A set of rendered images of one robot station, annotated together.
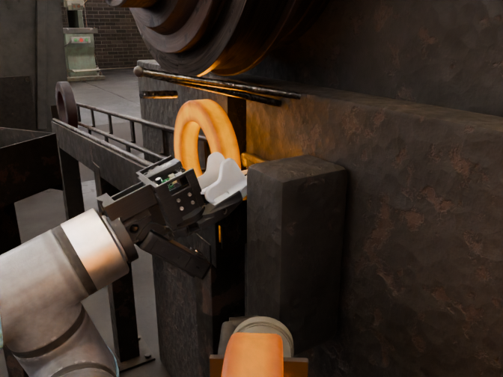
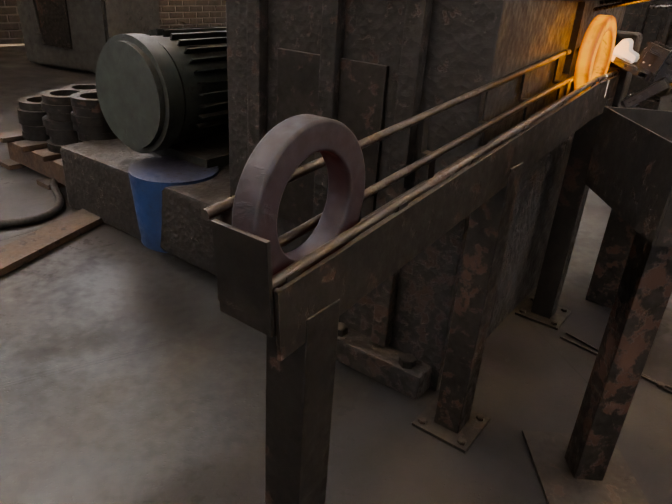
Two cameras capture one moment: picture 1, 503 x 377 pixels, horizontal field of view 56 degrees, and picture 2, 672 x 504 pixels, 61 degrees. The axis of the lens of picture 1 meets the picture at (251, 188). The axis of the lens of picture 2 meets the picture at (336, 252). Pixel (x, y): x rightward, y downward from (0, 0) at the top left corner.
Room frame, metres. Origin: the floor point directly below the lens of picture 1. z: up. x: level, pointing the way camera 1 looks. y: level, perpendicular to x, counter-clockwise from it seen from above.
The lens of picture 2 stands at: (1.84, 1.19, 0.90)
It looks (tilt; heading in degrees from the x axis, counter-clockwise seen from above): 26 degrees down; 247
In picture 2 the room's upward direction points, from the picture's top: 4 degrees clockwise
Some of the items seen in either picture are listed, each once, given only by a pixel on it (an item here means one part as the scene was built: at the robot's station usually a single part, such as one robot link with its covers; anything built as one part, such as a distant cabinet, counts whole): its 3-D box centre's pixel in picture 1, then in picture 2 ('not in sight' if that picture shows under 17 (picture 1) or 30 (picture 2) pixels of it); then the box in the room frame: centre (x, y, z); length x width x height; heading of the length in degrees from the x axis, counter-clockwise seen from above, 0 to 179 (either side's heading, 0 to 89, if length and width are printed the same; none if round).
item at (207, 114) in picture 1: (204, 158); (595, 56); (0.73, 0.07, 0.75); 0.18 x 0.03 x 0.18; 31
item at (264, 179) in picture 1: (296, 255); (608, 77); (0.53, -0.06, 0.68); 0.11 x 0.08 x 0.24; 122
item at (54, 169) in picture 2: not in sight; (158, 115); (1.59, -1.70, 0.22); 1.20 x 0.81 x 0.44; 30
